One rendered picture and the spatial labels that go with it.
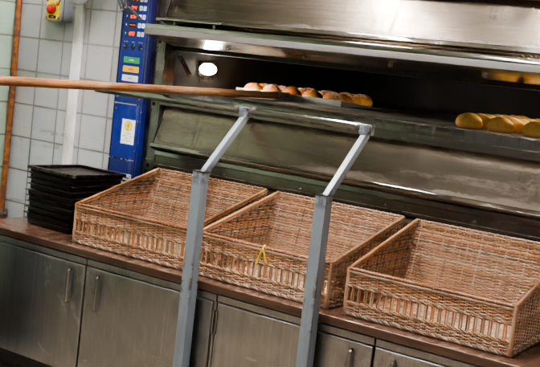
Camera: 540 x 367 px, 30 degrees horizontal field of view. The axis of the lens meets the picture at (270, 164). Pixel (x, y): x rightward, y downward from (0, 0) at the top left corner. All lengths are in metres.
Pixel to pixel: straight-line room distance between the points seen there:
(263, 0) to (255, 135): 0.52
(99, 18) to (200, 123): 0.71
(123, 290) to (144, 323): 0.15
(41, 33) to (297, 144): 1.46
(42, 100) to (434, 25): 1.95
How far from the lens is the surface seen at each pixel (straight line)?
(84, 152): 4.51
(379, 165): 3.64
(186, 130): 4.14
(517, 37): 3.44
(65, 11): 4.57
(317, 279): 3.11
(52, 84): 3.31
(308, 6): 3.84
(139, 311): 3.62
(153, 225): 3.61
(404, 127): 3.60
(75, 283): 3.82
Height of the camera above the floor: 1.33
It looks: 6 degrees down
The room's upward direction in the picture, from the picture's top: 6 degrees clockwise
